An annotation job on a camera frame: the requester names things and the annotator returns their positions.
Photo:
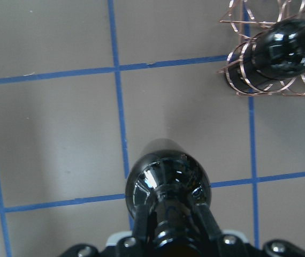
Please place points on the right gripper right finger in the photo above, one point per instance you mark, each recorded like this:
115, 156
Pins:
208, 223

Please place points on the dark bottle in basket corner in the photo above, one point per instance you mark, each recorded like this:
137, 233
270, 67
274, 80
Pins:
269, 61

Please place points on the copper wire wine basket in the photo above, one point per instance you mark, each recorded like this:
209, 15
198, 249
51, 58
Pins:
249, 18

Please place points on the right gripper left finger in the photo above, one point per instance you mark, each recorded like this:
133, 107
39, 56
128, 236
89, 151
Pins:
141, 223

